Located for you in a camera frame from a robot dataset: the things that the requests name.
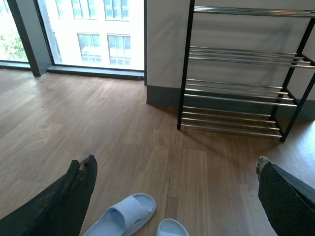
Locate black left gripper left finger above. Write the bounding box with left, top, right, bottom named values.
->
left=0, top=155, right=97, bottom=236

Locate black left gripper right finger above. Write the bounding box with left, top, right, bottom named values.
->
left=256, top=156, right=315, bottom=236

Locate light blue slide sandal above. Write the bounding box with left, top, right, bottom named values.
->
left=156, top=218, right=189, bottom=236
left=84, top=193, right=156, bottom=236

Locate black metal shoe rack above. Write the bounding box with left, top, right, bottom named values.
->
left=177, top=0, right=315, bottom=142

